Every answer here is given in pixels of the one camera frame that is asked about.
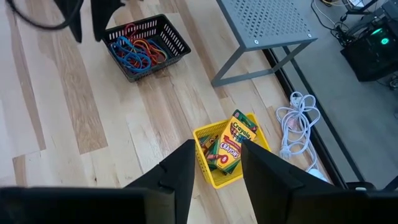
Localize grey perforated metal shelf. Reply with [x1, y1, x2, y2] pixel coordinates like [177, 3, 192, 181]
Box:
[211, 0, 318, 88]

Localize black plastic basket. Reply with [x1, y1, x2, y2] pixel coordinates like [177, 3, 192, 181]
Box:
[101, 14, 192, 83]

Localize crayon box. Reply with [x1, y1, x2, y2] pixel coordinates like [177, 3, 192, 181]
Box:
[198, 133, 222, 171]
[214, 109, 259, 175]

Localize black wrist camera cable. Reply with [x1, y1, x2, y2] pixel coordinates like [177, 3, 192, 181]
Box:
[6, 0, 85, 31]

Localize long red rubber band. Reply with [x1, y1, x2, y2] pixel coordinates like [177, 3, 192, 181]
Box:
[123, 22, 138, 40]

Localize yellow rubber band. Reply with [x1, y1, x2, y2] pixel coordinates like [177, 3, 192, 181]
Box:
[132, 37, 167, 63]

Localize yellow plastic basket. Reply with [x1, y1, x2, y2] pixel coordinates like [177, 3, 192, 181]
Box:
[192, 112, 272, 190]

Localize computer tower blue lights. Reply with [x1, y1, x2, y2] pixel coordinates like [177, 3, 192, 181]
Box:
[340, 17, 398, 83]

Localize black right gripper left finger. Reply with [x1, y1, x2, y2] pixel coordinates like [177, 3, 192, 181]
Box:
[124, 139, 197, 224]

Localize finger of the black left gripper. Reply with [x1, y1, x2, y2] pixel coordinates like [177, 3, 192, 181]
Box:
[54, 0, 85, 44]
[91, 0, 126, 43]

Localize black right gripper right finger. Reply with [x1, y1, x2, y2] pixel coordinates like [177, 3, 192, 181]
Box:
[241, 139, 346, 224]

